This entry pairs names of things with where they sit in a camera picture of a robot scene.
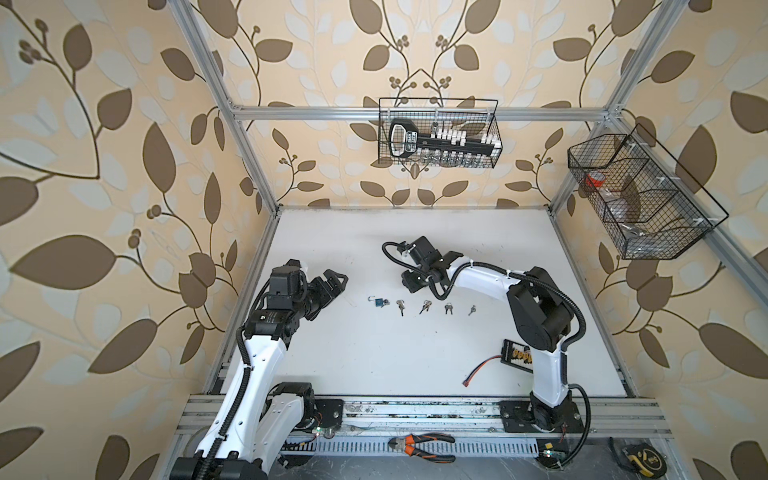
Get blue small padlock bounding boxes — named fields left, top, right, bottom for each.
left=367, top=295, right=391, bottom=308

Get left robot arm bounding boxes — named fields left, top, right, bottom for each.
left=169, top=259, right=349, bottom=479

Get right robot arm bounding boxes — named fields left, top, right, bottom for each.
left=382, top=236, right=587, bottom=432

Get black connector board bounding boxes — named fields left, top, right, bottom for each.
left=500, top=339, right=533, bottom=373

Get socket set black holder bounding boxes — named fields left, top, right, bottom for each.
left=384, top=118, right=502, bottom=162

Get orange black pliers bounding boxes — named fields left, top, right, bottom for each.
left=387, top=431, right=457, bottom=464

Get yellow black tape measure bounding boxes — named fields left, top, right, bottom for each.
left=608, top=437, right=668, bottom=479

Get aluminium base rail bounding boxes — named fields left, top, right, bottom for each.
left=173, top=395, right=673, bottom=458

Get red black wire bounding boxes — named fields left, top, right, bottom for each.
left=461, top=355, right=504, bottom=388

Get black wire basket back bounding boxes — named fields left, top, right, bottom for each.
left=377, top=96, right=503, bottom=169

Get black wire basket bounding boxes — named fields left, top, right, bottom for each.
left=567, top=124, right=729, bottom=260
left=377, top=96, right=503, bottom=169

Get black wire basket right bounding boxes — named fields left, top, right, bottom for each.
left=567, top=124, right=729, bottom=260

